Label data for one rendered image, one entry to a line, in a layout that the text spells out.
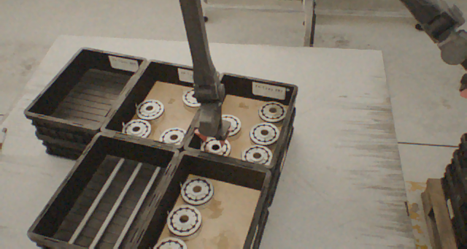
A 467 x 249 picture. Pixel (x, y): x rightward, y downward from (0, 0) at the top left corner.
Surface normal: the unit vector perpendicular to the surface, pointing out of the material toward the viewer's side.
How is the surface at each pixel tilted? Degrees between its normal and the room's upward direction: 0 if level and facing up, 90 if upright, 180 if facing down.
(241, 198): 0
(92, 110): 0
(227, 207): 0
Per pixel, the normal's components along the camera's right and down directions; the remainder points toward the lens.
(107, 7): -0.04, -0.69
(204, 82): -0.14, 0.61
